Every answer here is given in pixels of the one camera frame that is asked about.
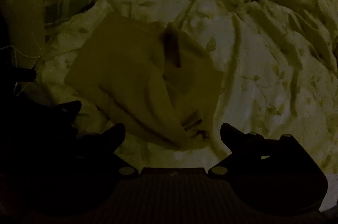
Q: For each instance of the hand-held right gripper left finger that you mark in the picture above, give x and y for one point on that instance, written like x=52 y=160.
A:
x=116 y=134

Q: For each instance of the leaf print duvet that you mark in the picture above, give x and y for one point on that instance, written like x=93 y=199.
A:
x=237 y=55

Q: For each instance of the checked cloth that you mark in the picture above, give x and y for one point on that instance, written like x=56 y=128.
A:
x=66 y=6

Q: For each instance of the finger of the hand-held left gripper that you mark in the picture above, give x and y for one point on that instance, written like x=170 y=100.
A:
x=27 y=75
x=70 y=107

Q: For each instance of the small yellow garment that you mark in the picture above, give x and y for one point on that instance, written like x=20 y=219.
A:
x=137 y=81

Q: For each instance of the plain yellow pillow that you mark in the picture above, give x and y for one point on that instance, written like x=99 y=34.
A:
x=31 y=2

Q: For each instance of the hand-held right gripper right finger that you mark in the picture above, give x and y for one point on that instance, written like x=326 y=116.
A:
x=230 y=134

